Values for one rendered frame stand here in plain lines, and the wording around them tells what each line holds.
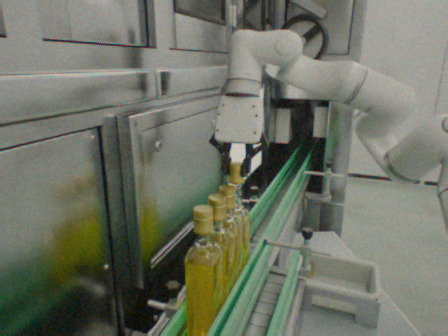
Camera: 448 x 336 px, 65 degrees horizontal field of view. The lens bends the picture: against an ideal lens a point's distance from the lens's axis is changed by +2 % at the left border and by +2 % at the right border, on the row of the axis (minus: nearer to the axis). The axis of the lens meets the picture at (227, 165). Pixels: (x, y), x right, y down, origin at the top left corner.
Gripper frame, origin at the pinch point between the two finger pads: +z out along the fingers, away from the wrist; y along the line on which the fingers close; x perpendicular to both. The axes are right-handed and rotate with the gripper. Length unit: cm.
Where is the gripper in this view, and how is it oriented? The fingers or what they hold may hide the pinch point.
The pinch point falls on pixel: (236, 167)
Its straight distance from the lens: 75.4
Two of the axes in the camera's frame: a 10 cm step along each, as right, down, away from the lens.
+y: 9.4, 0.9, -3.2
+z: -0.8, 10.0, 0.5
